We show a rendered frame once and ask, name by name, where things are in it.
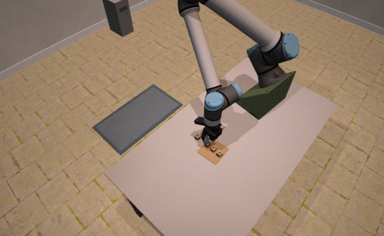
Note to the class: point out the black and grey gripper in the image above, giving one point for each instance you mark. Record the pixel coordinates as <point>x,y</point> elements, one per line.
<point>211,132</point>

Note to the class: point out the tan flat mat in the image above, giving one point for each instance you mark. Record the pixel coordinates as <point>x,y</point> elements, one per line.
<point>205,152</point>

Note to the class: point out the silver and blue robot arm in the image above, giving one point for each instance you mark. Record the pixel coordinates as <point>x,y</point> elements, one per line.
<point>273,47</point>

